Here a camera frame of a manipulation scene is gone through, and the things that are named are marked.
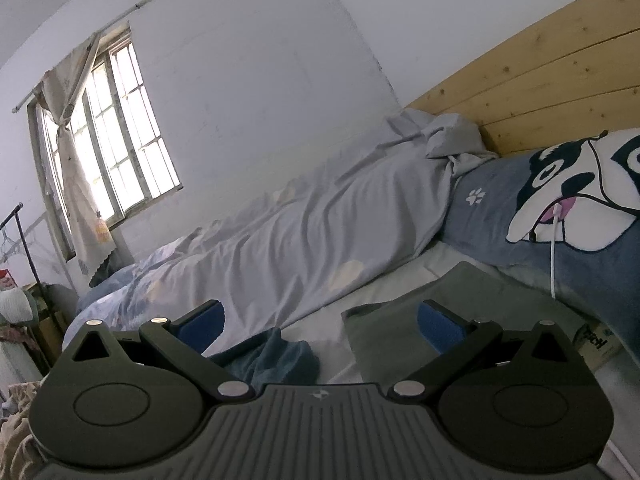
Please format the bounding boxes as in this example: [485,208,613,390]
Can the grey quilted cushion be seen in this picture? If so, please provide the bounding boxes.
[0,287,38,326]

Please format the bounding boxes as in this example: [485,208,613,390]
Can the reddish patterned cloth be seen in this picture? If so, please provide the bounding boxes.
[0,327,36,346]

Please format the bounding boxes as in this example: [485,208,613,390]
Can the printed beige curtain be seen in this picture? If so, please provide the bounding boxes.
[40,32,118,286]

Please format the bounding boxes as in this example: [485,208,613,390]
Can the light blue printed duvet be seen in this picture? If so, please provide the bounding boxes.
[75,110,501,356]

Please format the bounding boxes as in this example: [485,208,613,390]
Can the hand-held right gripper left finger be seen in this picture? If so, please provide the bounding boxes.
[70,300,253,403]

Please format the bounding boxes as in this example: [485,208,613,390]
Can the grey-green garment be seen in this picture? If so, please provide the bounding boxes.
[341,260,601,396]

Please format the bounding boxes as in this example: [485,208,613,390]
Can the curtain rod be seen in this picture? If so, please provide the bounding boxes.
[12,0,153,113]

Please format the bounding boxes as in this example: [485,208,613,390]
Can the wooden headboard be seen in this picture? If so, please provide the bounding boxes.
[405,0,640,158]

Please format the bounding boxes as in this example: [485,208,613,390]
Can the black clothes rack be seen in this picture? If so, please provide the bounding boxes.
[0,202,56,366]

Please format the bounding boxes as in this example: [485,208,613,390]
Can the window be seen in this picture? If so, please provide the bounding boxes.
[27,30,183,256]

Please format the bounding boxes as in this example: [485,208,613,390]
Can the beige garment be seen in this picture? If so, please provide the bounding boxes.
[0,382,46,480]

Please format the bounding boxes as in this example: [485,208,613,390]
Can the blue-teal garment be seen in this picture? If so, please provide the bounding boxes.
[207,327,321,393]

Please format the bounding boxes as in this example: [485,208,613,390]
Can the blue dog print pillow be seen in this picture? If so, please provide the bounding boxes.
[440,127,640,351]

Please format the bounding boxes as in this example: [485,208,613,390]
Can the light printed bed sheet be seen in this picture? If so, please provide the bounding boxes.
[277,240,640,480]

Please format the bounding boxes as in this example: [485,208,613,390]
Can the small printed carton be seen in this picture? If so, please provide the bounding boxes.
[572,322,623,373]

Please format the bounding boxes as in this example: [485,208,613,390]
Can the white charging cable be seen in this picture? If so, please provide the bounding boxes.
[547,202,563,298]

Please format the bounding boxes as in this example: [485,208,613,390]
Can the cardboard box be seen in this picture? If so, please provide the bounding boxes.
[37,285,71,356]

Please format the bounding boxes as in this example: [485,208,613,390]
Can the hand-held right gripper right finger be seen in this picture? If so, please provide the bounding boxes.
[387,300,585,403]

